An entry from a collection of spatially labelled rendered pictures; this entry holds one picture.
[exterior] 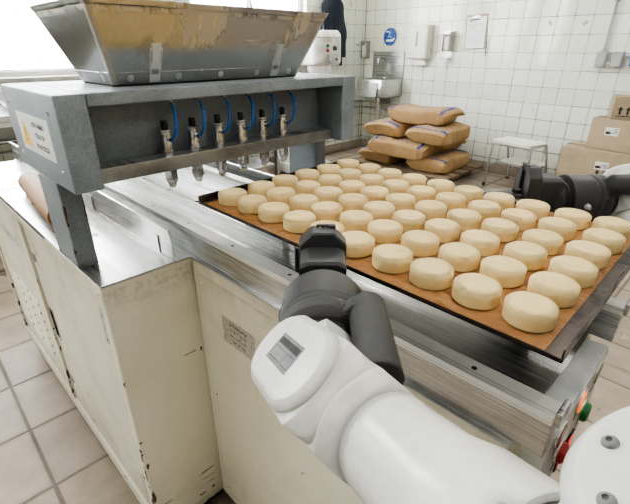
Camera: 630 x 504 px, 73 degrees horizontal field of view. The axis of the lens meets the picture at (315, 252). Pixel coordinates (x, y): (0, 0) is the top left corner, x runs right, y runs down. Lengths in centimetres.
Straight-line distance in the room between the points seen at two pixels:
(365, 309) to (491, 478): 20
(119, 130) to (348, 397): 76
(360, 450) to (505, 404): 32
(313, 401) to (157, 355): 78
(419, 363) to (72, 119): 65
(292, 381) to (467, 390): 32
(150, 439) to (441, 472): 99
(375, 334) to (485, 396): 25
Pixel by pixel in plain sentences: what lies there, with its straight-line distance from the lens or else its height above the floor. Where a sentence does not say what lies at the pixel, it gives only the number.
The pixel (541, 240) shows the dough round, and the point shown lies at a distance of 64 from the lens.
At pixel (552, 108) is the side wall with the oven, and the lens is 491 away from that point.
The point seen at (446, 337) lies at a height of 84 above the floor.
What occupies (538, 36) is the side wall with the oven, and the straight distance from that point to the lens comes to 497.
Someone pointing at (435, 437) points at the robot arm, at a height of 108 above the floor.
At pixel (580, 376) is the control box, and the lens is 71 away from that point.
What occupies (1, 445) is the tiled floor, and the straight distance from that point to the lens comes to 196.
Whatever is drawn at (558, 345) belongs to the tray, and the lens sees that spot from 47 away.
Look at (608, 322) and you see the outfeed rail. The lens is 79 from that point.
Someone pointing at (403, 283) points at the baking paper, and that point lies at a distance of 51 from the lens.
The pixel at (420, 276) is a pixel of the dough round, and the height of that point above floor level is 101.
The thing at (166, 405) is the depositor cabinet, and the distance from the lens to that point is 112.
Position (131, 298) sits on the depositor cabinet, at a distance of 94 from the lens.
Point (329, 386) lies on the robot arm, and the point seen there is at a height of 106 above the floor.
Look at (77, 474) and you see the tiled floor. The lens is 174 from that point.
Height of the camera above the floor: 125
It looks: 25 degrees down
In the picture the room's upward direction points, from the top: straight up
